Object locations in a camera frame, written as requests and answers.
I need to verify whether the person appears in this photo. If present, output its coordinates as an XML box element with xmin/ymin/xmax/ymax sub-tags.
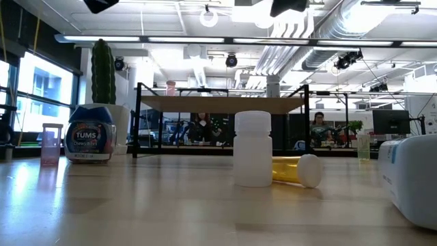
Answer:
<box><xmin>309</xmin><ymin>111</ymin><xmax>334</xmax><ymax>144</ymax></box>
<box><xmin>191</xmin><ymin>112</ymin><xmax>218</xmax><ymax>144</ymax></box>

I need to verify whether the black crossbar with light strips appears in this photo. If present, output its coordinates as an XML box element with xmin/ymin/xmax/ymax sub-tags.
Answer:
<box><xmin>54</xmin><ymin>33</ymin><xmax>437</xmax><ymax>49</ymax></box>

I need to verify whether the black aluminium table frame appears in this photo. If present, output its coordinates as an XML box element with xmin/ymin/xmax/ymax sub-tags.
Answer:
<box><xmin>78</xmin><ymin>145</ymin><xmax>379</xmax><ymax>160</ymax></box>

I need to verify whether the white hexagonal plant pot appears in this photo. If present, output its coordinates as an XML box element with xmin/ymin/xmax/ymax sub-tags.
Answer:
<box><xmin>75</xmin><ymin>103</ymin><xmax>131</xmax><ymax>156</ymax></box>

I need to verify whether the black spotlight cluster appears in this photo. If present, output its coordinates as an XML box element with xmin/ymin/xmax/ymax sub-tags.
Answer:
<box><xmin>333</xmin><ymin>50</ymin><xmax>364</xmax><ymax>71</ymax></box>

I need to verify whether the long amber vial white cap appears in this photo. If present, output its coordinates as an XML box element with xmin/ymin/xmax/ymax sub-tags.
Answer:
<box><xmin>272</xmin><ymin>153</ymin><xmax>324</xmax><ymax>189</ymax></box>

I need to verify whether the black computer monitor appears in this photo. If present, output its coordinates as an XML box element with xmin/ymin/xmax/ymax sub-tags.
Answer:
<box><xmin>371</xmin><ymin>109</ymin><xmax>412</xmax><ymax>135</ymax></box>

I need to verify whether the white ring lamp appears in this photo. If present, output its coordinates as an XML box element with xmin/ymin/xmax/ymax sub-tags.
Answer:
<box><xmin>199</xmin><ymin>9</ymin><xmax>219</xmax><ymax>29</ymax></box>

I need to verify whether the white bottle blue label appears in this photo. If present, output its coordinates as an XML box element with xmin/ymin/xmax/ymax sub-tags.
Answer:
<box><xmin>377</xmin><ymin>133</ymin><xmax>437</xmax><ymax>232</ymax></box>

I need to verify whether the Tums bottle blue cap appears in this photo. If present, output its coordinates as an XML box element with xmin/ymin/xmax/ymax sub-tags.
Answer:
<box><xmin>64</xmin><ymin>105</ymin><xmax>117</xmax><ymax>165</ymax></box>

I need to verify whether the green translucent vial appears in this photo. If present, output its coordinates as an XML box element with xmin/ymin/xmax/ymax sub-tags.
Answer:
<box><xmin>356</xmin><ymin>133</ymin><xmax>371</xmax><ymax>162</ymax></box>

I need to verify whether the wooden shelf black metal frame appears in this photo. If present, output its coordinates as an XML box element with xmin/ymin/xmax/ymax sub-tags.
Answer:
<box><xmin>132</xmin><ymin>81</ymin><xmax>311</xmax><ymax>160</ymax></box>

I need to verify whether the green cactus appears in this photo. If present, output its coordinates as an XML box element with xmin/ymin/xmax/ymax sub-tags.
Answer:
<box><xmin>90</xmin><ymin>38</ymin><xmax>117</xmax><ymax>105</ymax></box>

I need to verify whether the small green potted plant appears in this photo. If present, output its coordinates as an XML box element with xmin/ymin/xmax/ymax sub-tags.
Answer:
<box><xmin>348</xmin><ymin>119</ymin><xmax>365</xmax><ymax>136</ymax></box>

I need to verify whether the silver air duct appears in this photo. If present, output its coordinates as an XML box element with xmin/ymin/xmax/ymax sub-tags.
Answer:
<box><xmin>300</xmin><ymin>0</ymin><xmax>397</xmax><ymax>72</ymax></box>

